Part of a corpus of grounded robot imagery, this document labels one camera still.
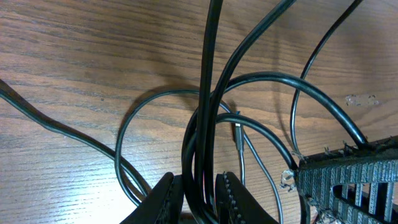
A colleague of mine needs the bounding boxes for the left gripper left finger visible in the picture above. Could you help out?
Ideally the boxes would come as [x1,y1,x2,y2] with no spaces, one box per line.
[121,172,184,224]

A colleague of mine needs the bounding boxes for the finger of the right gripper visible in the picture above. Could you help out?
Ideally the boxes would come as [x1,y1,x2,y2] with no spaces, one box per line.
[280,136,397,223]

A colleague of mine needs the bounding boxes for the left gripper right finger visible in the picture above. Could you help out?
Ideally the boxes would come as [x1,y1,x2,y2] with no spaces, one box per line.
[215,172,278,224]

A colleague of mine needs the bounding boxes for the black usb cable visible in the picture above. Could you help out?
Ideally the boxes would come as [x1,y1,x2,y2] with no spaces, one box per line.
[114,0,364,224]
[0,0,369,224]

